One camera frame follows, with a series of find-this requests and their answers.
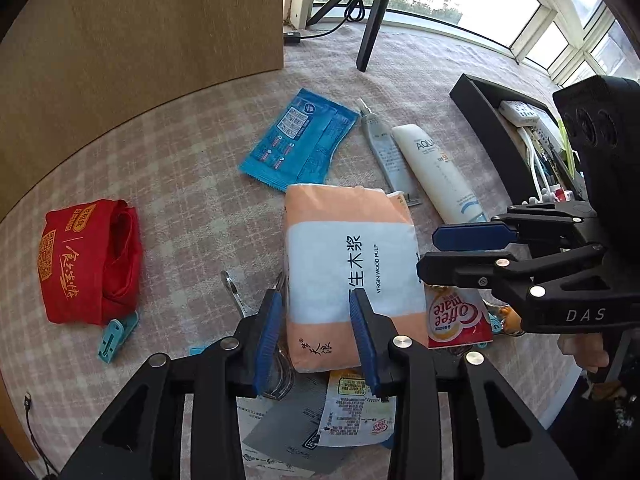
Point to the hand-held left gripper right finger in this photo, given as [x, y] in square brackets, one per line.
[361, 342]

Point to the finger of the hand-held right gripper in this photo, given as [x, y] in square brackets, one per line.
[460, 267]
[470, 236]

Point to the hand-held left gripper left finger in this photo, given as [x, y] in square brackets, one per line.
[267, 342]

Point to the orange white tissue pack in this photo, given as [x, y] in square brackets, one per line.
[345, 255]

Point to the black container box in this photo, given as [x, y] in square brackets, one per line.
[492, 130]

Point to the grey glue tube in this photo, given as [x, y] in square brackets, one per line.
[387, 160]

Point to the person's right hand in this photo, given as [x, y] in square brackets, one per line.
[585, 352]

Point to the clear plastic cup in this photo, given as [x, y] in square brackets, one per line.
[280, 375]

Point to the red white creamer packet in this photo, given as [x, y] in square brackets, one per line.
[452, 317]

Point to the white lotion tube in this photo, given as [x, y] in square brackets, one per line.
[440, 172]

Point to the small orange object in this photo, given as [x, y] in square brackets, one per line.
[511, 319]

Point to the white creamer packet yellow label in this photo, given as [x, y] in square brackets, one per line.
[350, 415]

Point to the grey flat pouch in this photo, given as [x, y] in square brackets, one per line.
[285, 435]

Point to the white power strip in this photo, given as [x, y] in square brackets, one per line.
[522, 112]

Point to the light blue plastic clip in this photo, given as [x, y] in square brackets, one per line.
[117, 335]

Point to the blue wet wipe packet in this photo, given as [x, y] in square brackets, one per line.
[300, 137]

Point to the red folded cloth bag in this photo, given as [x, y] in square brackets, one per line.
[82, 265]

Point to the black tripod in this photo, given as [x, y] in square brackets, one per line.
[372, 20]

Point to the black power strip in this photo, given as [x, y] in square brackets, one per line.
[292, 37]

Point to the brown wooden board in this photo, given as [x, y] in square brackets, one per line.
[140, 45]

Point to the white window frame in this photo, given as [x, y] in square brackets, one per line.
[555, 25]

